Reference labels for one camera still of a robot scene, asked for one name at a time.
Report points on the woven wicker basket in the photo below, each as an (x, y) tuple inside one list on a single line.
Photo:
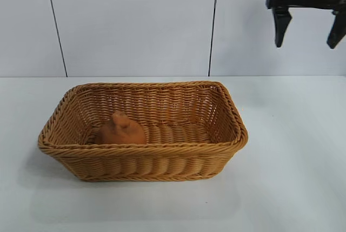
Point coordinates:
[(162, 161)]

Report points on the bumpy orange fruit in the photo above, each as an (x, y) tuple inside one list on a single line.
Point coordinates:
[(121, 132)]

